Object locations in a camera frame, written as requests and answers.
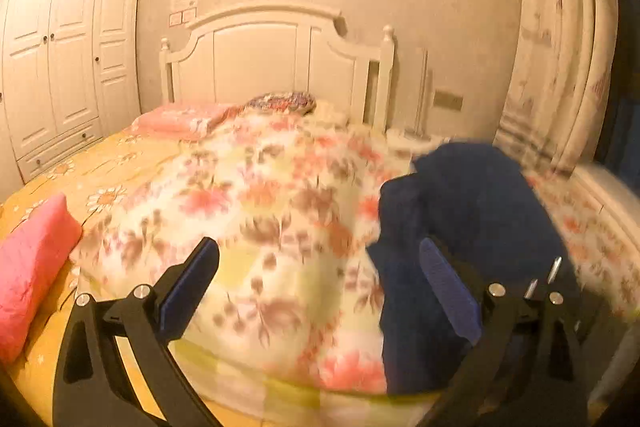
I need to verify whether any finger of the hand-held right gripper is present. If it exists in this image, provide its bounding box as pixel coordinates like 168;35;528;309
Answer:
522;254;566;303

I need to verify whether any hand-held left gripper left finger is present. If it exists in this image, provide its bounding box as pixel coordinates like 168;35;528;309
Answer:
52;237;221;427

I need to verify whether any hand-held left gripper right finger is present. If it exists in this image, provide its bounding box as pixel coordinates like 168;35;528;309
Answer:
419;236;591;427

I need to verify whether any navy blue puffer jacket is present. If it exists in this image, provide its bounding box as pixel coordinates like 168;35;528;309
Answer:
367;142;583;395

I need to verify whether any floral quilt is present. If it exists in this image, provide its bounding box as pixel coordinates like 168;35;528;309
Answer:
70;107;640;395

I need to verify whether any yellow flowered bed sheet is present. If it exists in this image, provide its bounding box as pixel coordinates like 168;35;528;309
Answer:
0;127;441;427

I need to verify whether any dark window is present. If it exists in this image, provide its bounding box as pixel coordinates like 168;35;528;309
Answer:
595;97;640;188

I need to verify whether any white nightstand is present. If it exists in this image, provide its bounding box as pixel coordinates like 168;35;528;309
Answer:
385;127;451;158

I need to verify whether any flat pink pillow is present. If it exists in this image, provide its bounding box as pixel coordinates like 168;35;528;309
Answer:
131;102;241;142

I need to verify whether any thick pink pillow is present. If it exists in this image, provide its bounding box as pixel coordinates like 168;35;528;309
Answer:
0;193;83;365

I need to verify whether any multicolour patterned pillow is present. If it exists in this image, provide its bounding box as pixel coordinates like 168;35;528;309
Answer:
245;92;317;116

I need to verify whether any cream pillow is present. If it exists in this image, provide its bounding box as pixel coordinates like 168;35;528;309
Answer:
317;101;351;128

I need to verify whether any striped floral curtain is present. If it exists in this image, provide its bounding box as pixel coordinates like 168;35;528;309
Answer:
492;0;621;178

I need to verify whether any white wooden headboard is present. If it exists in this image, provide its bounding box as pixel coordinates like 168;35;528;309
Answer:
159;3;396;132

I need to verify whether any white wardrobe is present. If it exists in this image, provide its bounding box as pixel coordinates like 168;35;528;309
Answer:
0;0;148;182

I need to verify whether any wall switch panel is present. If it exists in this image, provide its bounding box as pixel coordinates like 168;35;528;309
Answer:
432;91;463;112

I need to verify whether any white leaning frame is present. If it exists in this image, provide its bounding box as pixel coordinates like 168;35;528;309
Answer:
412;48;431;135

